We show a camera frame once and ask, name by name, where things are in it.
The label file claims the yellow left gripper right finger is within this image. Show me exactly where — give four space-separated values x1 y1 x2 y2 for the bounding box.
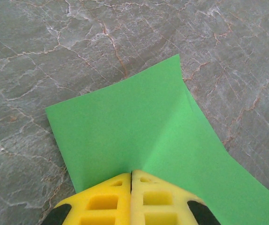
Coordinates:
131 169 222 225

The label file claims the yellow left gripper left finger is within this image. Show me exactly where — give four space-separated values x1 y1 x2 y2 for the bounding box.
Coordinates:
39 172 132 225

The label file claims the green paper sheet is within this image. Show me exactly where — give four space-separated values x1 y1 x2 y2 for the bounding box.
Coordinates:
45 53 269 225

